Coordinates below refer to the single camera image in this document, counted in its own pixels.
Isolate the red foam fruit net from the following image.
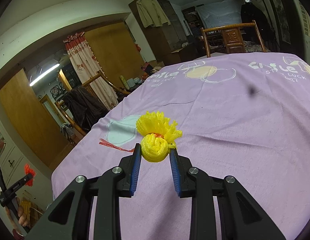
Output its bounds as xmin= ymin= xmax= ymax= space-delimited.
xmin=24 ymin=164 xmax=36 ymax=187

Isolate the yellow foam fruit net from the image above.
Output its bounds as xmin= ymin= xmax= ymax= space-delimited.
xmin=136 ymin=111 xmax=183 ymax=163

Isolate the person's left hand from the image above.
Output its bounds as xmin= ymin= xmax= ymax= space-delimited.
xmin=5 ymin=197 xmax=30 ymax=237

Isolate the dark jacket on chair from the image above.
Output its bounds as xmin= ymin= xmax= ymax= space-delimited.
xmin=63 ymin=86 xmax=109 ymax=133

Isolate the wooden armchair with cushion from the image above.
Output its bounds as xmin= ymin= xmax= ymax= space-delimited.
xmin=55 ymin=70 xmax=130 ymax=136

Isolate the purple printed bedsheet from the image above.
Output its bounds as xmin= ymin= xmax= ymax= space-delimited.
xmin=51 ymin=53 xmax=310 ymax=239

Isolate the fluorescent ceiling light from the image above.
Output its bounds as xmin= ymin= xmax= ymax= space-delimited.
xmin=30 ymin=63 xmax=60 ymax=87

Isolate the red patterned door curtain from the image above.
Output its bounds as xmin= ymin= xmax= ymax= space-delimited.
xmin=63 ymin=32 xmax=118 ymax=110

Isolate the wooden chair far side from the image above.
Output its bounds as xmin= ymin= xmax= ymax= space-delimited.
xmin=200 ymin=20 xmax=267 ymax=57

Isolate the beige hanging jacket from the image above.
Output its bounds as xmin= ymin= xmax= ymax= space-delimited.
xmin=136 ymin=0 xmax=171 ymax=28

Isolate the framed wall painting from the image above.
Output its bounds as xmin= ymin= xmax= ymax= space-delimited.
xmin=273 ymin=0 xmax=291 ymax=44

